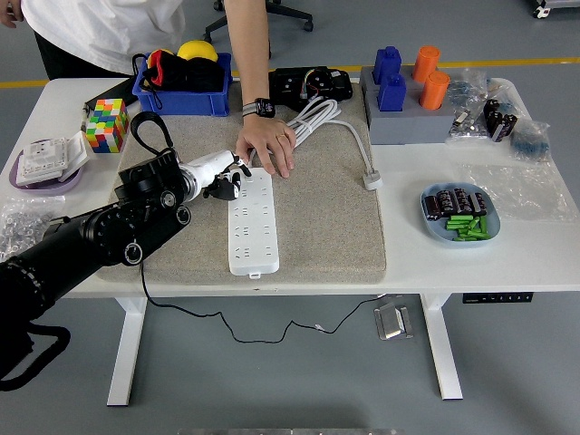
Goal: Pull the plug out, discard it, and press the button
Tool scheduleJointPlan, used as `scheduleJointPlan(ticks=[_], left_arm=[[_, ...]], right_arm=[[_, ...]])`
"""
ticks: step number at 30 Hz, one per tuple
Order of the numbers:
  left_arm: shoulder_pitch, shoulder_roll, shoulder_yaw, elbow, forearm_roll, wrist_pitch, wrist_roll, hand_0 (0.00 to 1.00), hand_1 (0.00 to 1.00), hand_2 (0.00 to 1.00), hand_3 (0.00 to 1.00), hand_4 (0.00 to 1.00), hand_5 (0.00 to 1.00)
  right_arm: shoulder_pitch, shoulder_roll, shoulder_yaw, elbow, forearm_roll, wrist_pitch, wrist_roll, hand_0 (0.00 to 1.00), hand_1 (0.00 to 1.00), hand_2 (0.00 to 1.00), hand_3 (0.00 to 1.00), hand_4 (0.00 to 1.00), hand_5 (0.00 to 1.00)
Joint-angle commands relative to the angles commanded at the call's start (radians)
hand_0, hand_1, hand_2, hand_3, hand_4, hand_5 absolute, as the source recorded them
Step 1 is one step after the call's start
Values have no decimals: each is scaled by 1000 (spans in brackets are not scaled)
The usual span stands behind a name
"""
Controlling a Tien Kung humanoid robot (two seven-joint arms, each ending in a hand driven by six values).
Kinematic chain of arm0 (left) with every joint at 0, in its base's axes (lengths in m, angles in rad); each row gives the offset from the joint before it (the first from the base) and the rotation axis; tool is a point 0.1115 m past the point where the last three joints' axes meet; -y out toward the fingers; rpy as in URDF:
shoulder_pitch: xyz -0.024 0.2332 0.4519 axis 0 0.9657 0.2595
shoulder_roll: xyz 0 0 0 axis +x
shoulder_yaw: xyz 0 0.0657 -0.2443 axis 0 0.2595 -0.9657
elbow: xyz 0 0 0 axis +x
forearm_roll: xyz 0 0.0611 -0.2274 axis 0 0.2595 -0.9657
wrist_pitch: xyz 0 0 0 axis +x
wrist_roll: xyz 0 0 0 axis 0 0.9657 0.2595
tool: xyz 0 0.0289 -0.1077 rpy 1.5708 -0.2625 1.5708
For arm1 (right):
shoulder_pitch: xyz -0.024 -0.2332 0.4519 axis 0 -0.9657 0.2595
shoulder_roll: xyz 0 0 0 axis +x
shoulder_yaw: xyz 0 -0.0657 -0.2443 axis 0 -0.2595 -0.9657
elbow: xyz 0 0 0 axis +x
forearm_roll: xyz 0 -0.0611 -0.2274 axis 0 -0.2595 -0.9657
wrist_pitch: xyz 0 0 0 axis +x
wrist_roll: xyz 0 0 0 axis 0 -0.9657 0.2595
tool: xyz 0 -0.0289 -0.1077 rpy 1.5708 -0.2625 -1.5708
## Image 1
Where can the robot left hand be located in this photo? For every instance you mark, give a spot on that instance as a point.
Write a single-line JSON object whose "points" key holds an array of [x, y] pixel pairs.
{"points": [[213, 165]]}

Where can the person's left hand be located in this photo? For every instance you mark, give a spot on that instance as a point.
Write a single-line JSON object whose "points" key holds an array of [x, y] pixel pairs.
{"points": [[267, 140]]}

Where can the person's right hand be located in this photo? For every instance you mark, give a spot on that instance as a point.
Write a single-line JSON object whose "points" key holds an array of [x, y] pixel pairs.
{"points": [[9, 11]]}

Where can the white power strip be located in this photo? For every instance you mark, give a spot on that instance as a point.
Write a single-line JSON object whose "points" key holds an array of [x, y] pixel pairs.
{"points": [[254, 235]]}

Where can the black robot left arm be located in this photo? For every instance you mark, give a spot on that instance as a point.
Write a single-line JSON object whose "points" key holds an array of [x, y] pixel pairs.
{"points": [[113, 226]]}

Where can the person's left forearm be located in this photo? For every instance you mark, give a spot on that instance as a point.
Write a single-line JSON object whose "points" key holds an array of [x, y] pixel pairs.
{"points": [[247, 50]]}

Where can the black wristwatch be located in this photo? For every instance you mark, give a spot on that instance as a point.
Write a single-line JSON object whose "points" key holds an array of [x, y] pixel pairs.
{"points": [[263, 108]]}

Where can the black electronic device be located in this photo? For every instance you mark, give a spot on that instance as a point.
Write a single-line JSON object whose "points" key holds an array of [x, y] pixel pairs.
{"points": [[290, 86]]}

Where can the blue plastic bin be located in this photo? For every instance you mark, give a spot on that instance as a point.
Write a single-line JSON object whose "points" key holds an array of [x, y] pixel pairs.
{"points": [[181, 102]]}

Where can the black and red cloth bundle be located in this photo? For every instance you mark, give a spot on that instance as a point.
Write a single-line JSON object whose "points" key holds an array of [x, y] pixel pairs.
{"points": [[190, 74]]}

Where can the person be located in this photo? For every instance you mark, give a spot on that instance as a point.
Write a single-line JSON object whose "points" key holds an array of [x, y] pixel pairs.
{"points": [[104, 27]]}

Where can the grey-brown mat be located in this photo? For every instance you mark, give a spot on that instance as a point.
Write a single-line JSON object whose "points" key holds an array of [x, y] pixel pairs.
{"points": [[326, 226]]}

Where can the colourful puzzle cube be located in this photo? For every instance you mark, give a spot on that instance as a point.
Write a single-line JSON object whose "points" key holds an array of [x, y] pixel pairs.
{"points": [[106, 127]]}

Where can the yellow ball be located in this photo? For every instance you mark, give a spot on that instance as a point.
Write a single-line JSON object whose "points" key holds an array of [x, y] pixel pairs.
{"points": [[197, 49]]}

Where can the long black box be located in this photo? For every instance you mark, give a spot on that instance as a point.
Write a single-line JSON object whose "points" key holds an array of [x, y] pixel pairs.
{"points": [[113, 90]]}

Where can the black office chair base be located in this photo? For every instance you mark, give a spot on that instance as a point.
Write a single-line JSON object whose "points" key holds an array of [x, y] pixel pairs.
{"points": [[294, 18]]}

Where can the blue plastic bottle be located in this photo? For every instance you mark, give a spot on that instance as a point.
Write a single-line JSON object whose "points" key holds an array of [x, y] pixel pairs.
{"points": [[392, 93], [387, 63]]}

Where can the grey holder block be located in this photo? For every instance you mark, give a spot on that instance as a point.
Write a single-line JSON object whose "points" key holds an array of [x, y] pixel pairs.
{"points": [[408, 124]]}

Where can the purple plate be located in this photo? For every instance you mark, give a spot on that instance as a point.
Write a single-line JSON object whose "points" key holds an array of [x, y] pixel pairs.
{"points": [[45, 189]]}

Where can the orange cylinder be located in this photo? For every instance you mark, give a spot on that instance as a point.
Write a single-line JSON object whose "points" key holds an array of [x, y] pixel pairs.
{"points": [[434, 90], [426, 61]]}

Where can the black cylindrical capacitor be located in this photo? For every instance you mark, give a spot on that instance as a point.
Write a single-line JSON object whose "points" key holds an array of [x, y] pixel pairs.
{"points": [[463, 200], [430, 207], [496, 127], [479, 204], [445, 201], [509, 124], [491, 109]]}

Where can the light blue plate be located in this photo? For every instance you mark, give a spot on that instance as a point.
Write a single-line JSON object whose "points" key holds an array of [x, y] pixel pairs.
{"points": [[435, 231]]}

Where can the clear bag of metal nuts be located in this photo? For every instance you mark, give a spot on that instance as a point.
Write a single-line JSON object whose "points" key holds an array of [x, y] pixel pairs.
{"points": [[22, 222]]}

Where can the clear bag of metal parts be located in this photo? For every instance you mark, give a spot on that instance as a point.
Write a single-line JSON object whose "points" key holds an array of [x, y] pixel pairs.
{"points": [[466, 127]]}

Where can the clear bag of blue resistors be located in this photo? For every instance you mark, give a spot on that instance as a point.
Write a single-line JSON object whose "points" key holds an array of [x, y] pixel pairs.
{"points": [[466, 88]]}

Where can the green battery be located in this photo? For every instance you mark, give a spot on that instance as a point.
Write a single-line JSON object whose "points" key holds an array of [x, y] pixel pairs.
{"points": [[457, 225], [457, 219], [466, 237], [474, 224], [484, 226], [466, 232]]}

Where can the white table leg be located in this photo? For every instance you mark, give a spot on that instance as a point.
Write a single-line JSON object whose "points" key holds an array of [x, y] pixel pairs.
{"points": [[441, 353], [127, 353]]}

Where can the metal foot pedal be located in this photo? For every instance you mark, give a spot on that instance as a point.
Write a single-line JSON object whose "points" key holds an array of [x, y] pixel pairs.
{"points": [[392, 321]]}

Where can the empty clear plastic bag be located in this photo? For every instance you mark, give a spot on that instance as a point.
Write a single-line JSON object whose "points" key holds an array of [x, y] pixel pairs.
{"points": [[521, 190]]}

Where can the clear bag of blue parts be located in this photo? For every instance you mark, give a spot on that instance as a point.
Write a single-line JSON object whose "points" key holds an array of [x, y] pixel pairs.
{"points": [[530, 140]]}

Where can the black table control panel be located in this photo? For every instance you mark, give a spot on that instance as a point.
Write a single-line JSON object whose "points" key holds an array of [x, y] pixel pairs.
{"points": [[498, 298]]}

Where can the white wheeled cart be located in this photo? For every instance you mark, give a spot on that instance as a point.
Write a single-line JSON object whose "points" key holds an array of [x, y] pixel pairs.
{"points": [[544, 8]]}

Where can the white wall socket panel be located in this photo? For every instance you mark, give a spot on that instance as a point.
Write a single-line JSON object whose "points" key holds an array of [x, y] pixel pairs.
{"points": [[74, 151], [41, 161]]}

